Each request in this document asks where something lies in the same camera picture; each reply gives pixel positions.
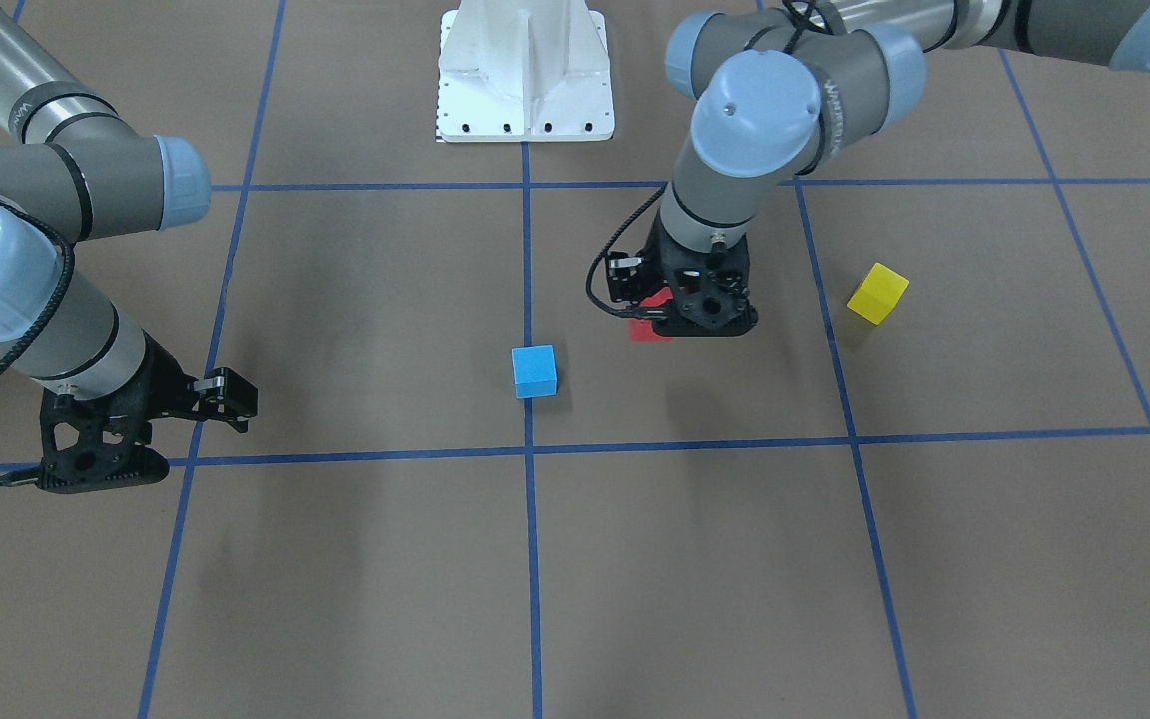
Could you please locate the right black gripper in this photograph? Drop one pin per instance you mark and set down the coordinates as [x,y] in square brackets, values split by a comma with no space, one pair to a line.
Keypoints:
[168,385]

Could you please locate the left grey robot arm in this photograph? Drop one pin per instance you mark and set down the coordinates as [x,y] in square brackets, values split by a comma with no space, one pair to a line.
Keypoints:
[779,93]

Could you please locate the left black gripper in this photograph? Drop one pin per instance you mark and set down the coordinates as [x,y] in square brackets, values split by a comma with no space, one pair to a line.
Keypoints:
[625,279]

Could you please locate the red wooden cube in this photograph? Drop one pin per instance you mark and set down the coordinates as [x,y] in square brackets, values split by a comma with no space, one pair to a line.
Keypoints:
[641,331]

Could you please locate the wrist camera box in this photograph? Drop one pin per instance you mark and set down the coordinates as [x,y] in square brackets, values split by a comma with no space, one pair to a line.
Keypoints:
[624,277]
[225,396]

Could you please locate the yellow wooden cube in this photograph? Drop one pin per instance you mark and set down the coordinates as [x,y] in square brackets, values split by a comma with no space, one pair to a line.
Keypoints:
[877,294]

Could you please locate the blue wooden cube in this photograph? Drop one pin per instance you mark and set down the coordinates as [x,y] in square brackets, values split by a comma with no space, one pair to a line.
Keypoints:
[535,371]

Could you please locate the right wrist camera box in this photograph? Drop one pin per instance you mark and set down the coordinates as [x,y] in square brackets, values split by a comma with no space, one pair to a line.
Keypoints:
[225,396]

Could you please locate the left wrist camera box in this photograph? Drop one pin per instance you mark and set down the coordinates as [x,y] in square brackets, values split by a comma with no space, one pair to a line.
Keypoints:
[624,277]

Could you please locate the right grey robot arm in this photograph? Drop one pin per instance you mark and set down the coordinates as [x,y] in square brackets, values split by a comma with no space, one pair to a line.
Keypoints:
[77,172]

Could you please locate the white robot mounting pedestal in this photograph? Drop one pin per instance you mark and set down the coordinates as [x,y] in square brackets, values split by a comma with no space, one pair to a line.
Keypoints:
[524,72]

